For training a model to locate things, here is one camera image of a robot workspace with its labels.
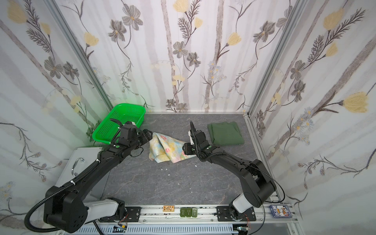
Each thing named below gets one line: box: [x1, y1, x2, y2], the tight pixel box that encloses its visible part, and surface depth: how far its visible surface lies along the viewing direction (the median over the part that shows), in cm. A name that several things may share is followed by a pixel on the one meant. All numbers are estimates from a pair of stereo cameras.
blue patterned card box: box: [269, 204, 293, 219], surface depth 75 cm
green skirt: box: [207, 121, 245, 146], surface depth 110 cm
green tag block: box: [179, 207, 198, 218], surface depth 75 cm
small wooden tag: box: [162, 205, 175, 212], surface depth 76 cm
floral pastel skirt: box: [148, 132, 197, 164], surface depth 92 cm
